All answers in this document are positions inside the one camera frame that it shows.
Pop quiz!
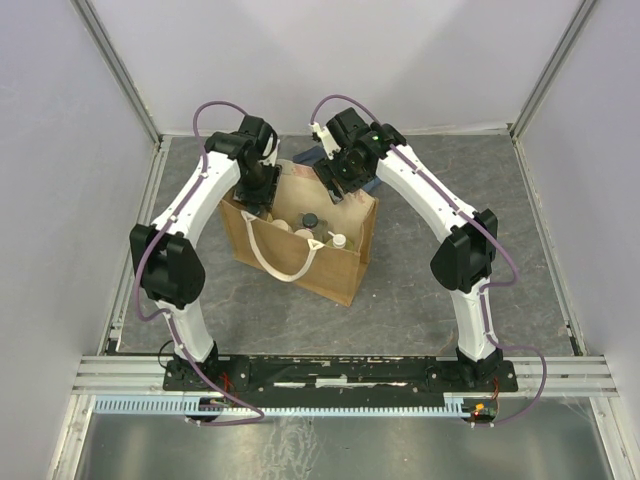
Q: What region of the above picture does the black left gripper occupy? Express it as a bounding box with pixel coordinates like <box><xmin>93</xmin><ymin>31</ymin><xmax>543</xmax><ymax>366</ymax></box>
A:
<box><xmin>233</xmin><ymin>159</ymin><xmax>282</xmax><ymax>212</ymax></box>

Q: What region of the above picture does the clear bottle black cap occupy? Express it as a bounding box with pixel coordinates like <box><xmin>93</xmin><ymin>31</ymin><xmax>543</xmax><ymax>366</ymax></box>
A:
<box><xmin>295</xmin><ymin>212</ymin><xmax>329</xmax><ymax>242</ymax></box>

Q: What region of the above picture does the cream jar with lid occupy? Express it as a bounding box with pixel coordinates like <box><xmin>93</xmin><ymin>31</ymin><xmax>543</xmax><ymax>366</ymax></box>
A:
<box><xmin>271</xmin><ymin>219</ymin><xmax>292</xmax><ymax>233</ymax></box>

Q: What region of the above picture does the small green pump bottle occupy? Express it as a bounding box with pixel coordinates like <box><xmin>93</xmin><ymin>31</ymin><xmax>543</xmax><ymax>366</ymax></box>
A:
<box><xmin>325</xmin><ymin>231</ymin><xmax>356</xmax><ymax>251</ymax></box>

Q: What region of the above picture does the brown canvas tote bag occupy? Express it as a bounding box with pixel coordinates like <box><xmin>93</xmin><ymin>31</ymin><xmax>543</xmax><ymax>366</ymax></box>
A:
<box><xmin>220</xmin><ymin>160</ymin><xmax>378</xmax><ymax>306</ymax></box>

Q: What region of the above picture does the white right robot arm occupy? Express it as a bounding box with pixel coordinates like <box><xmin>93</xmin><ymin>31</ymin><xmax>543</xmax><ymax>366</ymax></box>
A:
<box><xmin>310</xmin><ymin>108</ymin><xmax>503</xmax><ymax>391</ymax></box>

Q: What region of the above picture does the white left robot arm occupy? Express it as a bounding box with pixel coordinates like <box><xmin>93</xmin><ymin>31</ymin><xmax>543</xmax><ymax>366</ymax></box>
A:
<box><xmin>129</xmin><ymin>115</ymin><xmax>280</xmax><ymax>390</ymax></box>

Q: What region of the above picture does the blue and striped clothes pile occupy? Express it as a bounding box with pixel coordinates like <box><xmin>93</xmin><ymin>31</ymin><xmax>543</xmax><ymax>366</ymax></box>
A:
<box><xmin>292</xmin><ymin>146</ymin><xmax>381</xmax><ymax>193</ymax></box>

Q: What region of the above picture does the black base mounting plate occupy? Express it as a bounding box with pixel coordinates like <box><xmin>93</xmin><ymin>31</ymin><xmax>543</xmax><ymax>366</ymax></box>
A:
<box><xmin>162</xmin><ymin>352</ymin><xmax>519</xmax><ymax>407</ymax></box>

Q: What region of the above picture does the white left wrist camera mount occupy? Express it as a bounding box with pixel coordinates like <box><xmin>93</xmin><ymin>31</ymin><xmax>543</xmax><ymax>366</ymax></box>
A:
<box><xmin>260</xmin><ymin>140</ymin><xmax>280</xmax><ymax>166</ymax></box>

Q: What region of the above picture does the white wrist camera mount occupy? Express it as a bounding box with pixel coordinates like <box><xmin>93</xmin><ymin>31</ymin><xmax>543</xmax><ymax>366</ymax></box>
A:
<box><xmin>309</xmin><ymin>122</ymin><xmax>341</xmax><ymax>159</ymax></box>
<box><xmin>260</xmin><ymin>140</ymin><xmax>280</xmax><ymax>166</ymax></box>

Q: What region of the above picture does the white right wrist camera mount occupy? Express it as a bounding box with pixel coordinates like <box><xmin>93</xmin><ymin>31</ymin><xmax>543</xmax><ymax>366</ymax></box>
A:
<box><xmin>309</xmin><ymin>122</ymin><xmax>341</xmax><ymax>159</ymax></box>

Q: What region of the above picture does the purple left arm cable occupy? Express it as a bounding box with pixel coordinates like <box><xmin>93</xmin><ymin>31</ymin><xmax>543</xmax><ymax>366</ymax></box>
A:
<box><xmin>135</xmin><ymin>99</ymin><xmax>266</xmax><ymax>427</ymax></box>

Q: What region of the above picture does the light blue cable duct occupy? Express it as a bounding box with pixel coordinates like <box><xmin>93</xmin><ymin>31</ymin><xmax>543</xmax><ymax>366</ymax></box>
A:
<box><xmin>93</xmin><ymin>394</ymin><xmax>476</xmax><ymax>416</ymax></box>

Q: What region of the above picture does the aluminium frame rail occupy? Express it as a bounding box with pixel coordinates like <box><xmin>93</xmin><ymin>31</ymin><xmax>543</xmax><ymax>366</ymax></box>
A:
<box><xmin>71</xmin><ymin>356</ymin><xmax>619</xmax><ymax>397</ymax></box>

